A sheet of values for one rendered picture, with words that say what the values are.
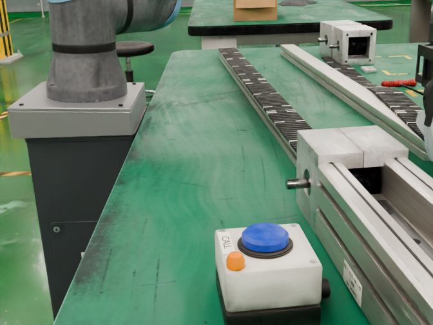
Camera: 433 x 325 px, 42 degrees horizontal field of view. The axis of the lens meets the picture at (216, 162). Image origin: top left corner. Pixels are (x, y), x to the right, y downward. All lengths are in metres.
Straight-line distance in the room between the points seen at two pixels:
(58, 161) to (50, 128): 0.07
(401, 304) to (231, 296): 0.13
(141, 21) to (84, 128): 0.24
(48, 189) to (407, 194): 0.70
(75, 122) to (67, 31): 0.16
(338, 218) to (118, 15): 0.66
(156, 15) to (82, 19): 0.17
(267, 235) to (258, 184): 0.30
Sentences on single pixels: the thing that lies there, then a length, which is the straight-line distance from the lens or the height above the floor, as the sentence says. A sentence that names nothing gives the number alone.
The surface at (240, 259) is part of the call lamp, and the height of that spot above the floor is 0.85.
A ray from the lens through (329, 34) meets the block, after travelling 1.71.
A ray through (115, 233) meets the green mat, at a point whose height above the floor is 0.78.
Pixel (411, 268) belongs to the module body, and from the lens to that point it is 0.43.
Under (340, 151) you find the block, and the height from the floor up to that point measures 0.87.
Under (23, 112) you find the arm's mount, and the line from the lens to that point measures 1.04.
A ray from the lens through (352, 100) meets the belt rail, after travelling 1.18.
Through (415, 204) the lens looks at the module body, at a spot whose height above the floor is 0.85.
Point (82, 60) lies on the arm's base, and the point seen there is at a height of 0.90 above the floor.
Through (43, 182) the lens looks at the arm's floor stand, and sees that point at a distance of 1.09.
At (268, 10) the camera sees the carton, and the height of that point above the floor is 0.82.
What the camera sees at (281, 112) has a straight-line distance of 0.99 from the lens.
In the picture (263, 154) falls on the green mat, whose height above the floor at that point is 0.78.
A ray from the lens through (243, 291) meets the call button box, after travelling 0.47.
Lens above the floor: 1.08
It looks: 20 degrees down
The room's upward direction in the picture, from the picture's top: 2 degrees counter-clockwise
